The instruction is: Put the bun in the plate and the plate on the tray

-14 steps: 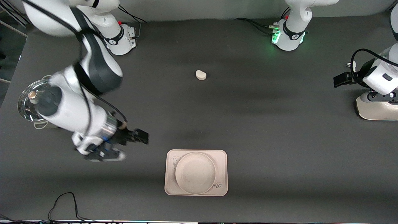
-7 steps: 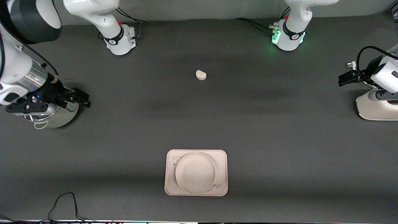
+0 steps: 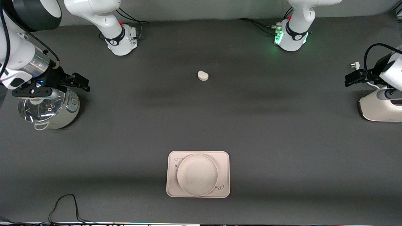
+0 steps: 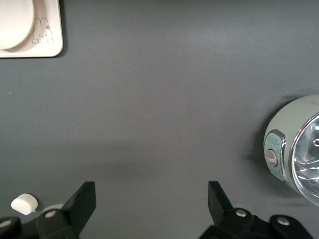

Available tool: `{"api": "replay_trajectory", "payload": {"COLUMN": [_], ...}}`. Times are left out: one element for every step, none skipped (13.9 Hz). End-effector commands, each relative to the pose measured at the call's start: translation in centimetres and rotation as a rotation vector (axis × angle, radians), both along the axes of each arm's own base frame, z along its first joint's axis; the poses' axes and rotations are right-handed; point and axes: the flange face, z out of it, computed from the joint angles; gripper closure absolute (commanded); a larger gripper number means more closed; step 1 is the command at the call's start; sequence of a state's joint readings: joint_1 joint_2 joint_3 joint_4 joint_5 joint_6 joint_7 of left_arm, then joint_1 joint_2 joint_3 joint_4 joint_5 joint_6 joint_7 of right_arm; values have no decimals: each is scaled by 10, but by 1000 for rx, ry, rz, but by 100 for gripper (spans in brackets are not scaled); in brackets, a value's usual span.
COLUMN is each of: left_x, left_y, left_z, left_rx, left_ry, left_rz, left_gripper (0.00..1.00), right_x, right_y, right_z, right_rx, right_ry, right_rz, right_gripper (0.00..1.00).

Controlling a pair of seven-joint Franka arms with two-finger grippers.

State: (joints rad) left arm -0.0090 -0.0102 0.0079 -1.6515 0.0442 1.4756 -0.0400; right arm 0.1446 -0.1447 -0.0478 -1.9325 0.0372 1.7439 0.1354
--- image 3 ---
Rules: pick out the cream white toaster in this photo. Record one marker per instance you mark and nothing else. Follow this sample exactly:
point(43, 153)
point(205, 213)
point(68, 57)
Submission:
point(373, 110)

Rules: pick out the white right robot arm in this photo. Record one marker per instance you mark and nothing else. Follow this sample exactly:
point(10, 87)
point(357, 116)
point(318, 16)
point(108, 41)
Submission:
point(110, 37)

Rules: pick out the round beige plate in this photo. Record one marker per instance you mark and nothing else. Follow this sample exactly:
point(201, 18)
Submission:
point(198, 175)

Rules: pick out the steel pot with glass lid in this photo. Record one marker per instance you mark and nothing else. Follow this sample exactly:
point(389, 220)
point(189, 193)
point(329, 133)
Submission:
point(70, 110)

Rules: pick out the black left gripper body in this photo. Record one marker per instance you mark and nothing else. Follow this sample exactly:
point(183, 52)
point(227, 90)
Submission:
point(372, 73)

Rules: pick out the beige tray with bear print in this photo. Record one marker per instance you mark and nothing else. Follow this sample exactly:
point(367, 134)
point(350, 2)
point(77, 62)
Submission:
point(224, 163)

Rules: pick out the small white steamed bun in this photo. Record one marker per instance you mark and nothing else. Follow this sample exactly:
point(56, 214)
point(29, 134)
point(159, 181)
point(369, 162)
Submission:
point(203, 76)

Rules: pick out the glass pot lid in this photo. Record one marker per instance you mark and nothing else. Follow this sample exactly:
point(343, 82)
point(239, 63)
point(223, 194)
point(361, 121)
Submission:
point(40, 110)

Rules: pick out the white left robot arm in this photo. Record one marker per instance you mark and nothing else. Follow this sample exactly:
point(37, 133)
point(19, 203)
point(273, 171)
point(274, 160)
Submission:
point(293, 34)

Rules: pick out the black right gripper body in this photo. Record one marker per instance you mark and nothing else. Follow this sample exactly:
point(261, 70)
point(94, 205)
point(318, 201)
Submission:
point(54, 77)

